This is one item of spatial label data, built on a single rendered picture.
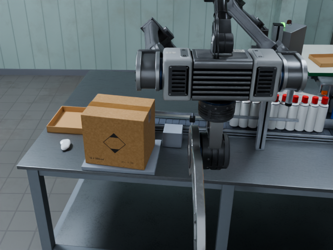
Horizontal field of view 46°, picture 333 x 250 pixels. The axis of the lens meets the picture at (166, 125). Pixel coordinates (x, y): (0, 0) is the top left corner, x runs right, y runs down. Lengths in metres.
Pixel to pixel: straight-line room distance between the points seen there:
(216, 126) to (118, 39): 3.78
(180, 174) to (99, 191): 1.02
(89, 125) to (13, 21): 3.60
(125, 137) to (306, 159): 0.94
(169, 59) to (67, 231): 1.53
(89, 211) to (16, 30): 3.21
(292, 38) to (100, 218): 1.57
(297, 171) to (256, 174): 0.21
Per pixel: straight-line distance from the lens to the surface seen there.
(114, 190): 2.80
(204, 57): 1.32
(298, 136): 2.27
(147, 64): 1.33
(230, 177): 1.92
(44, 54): 5.34
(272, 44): 1.63
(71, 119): 2.42
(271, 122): 2.23
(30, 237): 2.89
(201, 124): 2.23
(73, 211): 2.67
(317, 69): 3.50
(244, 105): 2.17
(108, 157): 1.91
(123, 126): 1.79
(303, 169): 2.07
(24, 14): 5.26
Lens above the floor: 1.96
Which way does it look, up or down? 29 degrees down
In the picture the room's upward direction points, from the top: 1 degrees clockwise
